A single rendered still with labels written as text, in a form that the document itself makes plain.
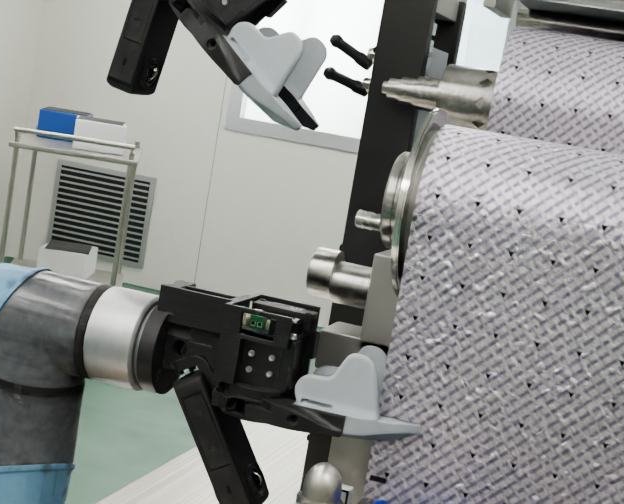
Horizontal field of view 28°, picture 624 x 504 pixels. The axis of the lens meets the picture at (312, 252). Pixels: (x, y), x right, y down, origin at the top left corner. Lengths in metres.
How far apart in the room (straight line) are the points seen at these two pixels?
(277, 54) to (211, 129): 5.98
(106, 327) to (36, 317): 0.06
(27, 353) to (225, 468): 0.18
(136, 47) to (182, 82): 6.00
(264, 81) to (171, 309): 0.19
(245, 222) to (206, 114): 0.63
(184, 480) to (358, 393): 0.47
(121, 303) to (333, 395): 0.18
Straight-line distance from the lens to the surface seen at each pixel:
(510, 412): 0.90
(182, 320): 0.94
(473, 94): 1.17
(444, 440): 0.91
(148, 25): 1.02
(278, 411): 0.90
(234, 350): 0.91
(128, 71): 1.03
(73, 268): 5.90
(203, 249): 6.99
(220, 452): 0.94
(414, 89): 1.20
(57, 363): 0.98
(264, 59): 0.97
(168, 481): 1.33
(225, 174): 6.92
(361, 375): 0.90
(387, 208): 0.93
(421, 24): 1.24
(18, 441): 1.00
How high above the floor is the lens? 1.32
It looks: 7 degrees down
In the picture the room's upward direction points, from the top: 10 degrees clockwise
